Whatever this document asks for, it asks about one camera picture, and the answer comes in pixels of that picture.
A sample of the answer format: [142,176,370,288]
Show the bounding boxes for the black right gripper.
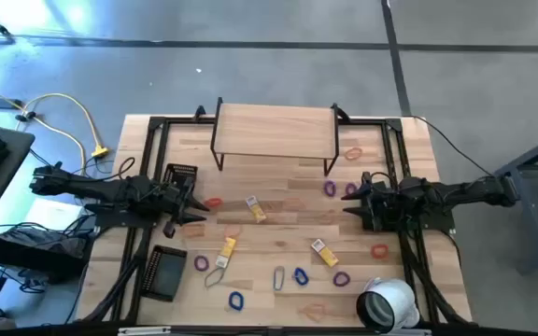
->
[340,180,399,233]

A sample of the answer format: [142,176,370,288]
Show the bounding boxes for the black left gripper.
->
[155,178,211,227]

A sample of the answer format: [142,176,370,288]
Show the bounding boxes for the yellow staple box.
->
[310,238,340,269]
[244,194,268,224]
[214,236,237,270]

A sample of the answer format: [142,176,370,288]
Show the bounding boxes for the grey rubber band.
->
[203,266,227,289]

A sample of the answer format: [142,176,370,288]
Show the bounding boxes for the black mesh basket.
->
[162,162,199,200]

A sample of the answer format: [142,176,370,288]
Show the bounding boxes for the black mesh flat tray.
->
[140,245,189,303]

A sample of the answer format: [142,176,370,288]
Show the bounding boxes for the white cylinder with dark lens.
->
[355,276,422,334]

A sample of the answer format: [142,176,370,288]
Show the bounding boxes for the wooden shelf riser black legs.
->
[209,96,341,177]

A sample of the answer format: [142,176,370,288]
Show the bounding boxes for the white flat box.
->
[24,198,86,232]

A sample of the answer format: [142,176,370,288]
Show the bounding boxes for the dark grey bag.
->
[0,226,88,258]

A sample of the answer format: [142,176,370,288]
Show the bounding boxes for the grey-blue metal table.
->
[492,128,538,274]

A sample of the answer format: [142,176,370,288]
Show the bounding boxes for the black side table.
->
[0,121,88,321]

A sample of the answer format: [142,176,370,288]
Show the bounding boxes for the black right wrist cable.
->
[370,170,396,188]

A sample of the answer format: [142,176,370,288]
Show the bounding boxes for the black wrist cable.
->
[70,156,136,183]
[370,170,396,188]

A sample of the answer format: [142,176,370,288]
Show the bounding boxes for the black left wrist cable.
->
[70,156,136,183]

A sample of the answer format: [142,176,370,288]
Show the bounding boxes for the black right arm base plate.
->
[389,204,457,233]

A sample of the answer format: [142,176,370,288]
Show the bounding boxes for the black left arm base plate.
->
[84,203,158,230]

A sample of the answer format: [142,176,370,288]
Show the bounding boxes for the black metal table frame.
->
[79,105,474,330]

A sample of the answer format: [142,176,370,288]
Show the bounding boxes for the blue coil wristband key ring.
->
[291,267,310,287]

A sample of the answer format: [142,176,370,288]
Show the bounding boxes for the thin black cable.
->
[411,115,497,178]

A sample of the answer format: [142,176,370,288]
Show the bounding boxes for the yellow power cable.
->
[0,77,111,177]

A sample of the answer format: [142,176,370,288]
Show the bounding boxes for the silver metal bracket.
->
[118,326,172,336]

